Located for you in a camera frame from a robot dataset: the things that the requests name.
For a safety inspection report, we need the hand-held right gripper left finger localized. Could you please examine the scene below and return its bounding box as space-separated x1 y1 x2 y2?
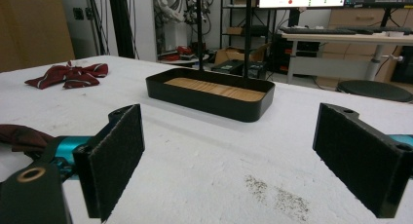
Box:
72 103 146 223

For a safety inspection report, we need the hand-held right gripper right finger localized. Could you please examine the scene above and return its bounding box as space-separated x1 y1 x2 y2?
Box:
312 102 413 219

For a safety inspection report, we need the black hanger rack with tray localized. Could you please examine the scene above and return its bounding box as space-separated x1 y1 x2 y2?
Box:
145 0 276 124

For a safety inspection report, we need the black round stool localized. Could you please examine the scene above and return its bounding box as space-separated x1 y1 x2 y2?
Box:
336 80 413 103

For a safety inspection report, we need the light wooden desk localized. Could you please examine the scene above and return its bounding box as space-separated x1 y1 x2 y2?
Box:
281 30 413 86

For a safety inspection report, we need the round white side table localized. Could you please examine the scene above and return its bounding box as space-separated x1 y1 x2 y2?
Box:
157 45 210 66

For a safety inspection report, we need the black keyboard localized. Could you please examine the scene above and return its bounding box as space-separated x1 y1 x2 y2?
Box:
280 26 358 36

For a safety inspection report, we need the light wooden cabinet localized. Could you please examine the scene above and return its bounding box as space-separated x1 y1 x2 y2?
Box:
324 8 413 84

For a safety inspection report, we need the large brown cardboard panel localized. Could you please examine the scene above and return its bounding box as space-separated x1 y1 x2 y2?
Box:
0 0 76 73

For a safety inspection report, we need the open cardboard box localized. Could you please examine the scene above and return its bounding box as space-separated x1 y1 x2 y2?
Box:
213 44 271 66

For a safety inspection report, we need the black metal shelf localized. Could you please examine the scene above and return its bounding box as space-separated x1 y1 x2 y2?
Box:
220 0 278 51

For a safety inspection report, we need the black frame strut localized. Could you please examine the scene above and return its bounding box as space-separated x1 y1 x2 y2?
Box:
107 0 136 59

